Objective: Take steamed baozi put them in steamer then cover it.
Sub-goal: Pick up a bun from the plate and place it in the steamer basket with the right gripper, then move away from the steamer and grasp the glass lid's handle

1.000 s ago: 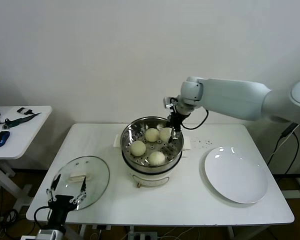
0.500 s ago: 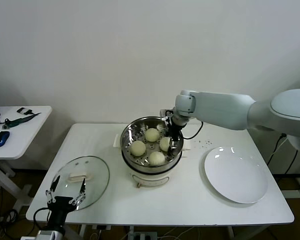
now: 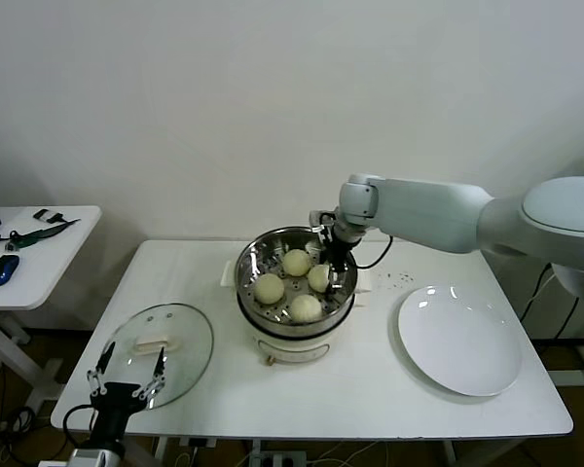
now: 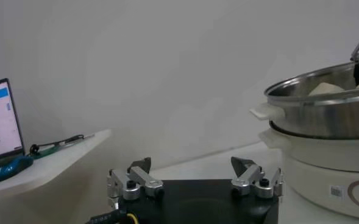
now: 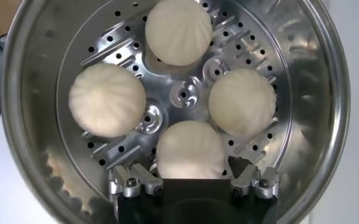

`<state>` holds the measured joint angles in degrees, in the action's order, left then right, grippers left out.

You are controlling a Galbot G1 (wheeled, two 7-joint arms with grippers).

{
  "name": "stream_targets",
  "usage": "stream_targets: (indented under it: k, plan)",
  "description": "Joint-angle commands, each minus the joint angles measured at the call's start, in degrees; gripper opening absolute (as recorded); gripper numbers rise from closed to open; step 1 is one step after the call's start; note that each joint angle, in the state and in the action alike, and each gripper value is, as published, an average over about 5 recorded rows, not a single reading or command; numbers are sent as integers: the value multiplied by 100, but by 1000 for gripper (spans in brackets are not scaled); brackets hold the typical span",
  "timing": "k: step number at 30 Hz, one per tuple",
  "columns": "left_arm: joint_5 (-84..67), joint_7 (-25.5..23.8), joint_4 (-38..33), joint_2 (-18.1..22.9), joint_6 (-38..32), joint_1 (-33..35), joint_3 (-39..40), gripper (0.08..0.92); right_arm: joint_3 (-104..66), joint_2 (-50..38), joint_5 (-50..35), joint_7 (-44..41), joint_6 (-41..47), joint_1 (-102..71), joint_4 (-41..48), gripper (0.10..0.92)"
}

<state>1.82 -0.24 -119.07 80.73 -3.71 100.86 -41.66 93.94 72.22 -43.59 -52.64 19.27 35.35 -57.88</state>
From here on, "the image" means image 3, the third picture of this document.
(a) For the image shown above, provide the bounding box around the large white plate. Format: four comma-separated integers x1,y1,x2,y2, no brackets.
396,285,524,398

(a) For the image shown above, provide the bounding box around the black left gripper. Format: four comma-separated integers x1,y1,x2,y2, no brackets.
86,341,168,451

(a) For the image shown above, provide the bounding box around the white table underframe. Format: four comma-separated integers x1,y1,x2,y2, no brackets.
150,436,461,467

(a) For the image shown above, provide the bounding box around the blue computer mouse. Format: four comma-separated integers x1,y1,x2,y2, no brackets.
0,254,21,288

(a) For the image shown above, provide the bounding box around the small black white device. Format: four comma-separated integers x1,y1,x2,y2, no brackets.
32,208,65,225

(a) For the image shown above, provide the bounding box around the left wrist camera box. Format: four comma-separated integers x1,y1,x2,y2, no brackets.
38,449,103,467

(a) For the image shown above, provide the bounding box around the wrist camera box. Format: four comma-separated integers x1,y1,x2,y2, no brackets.
309,208,337,233
38,449,103,467

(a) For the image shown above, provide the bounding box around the grey power strip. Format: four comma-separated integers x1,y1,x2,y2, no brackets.
250,449,308,467

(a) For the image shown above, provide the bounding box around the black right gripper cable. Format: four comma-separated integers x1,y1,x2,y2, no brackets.
352,233,395,271

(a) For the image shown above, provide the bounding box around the black power adapter cable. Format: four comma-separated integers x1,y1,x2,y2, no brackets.
519,262,583,341

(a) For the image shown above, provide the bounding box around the glass lid with cream handle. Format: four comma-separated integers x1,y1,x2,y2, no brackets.
98,303,215,412

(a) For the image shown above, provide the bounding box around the white steamed baozi bun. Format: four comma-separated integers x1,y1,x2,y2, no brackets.
306,264,331,293
253,272,286,305
289,294,323,325
282,248,312,278

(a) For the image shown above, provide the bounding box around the white furniture foot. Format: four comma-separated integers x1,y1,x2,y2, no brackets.
547,347,584,388

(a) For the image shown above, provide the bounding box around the perforated steel steamer basket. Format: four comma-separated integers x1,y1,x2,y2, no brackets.
235,225,359,328

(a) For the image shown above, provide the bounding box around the coiled black floor cable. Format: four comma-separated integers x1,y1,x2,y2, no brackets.
0,406,39,442

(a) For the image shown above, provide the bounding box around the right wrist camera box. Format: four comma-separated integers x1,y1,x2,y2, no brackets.
309,208,337,233

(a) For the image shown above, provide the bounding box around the small white side table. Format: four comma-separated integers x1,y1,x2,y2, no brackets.
0,205,103,414

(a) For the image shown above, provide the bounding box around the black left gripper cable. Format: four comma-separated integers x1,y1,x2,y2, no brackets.
61,403,96,447

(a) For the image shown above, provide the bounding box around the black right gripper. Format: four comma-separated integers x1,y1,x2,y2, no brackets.
320,228,356,297

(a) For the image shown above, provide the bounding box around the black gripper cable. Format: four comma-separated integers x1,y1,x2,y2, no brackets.
61,403,96,447
352,233,395,271

